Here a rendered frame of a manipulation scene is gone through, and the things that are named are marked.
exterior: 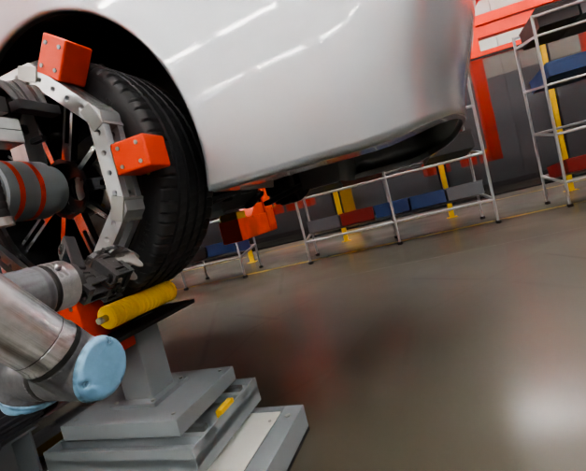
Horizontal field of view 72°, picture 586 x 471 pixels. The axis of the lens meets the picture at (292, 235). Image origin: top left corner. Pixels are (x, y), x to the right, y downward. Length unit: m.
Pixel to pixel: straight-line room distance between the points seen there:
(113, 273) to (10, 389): 0.26
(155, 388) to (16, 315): 0.74
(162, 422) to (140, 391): 0.18
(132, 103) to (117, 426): 0.82
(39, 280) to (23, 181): 0.34
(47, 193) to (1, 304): 0.54
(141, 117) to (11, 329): 0.59
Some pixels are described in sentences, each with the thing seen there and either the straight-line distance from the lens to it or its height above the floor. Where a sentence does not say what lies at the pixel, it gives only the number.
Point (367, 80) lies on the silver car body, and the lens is 0.90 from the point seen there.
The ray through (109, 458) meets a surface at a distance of 1.28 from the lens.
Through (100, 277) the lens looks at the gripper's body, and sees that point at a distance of 0.88.
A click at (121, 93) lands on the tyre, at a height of 1.01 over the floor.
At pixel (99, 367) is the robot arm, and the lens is 0.66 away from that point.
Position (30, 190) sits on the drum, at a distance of 1.08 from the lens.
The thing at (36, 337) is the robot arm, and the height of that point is 0.57.
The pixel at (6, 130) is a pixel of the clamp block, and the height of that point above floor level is 0.92.
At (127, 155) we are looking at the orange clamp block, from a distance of 0.95.
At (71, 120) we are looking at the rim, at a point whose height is 1.01.
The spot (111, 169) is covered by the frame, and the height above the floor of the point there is 0.83.
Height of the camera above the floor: 0.65
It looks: 4 degrees down
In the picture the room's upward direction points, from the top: 14 degrees counter-clockwise
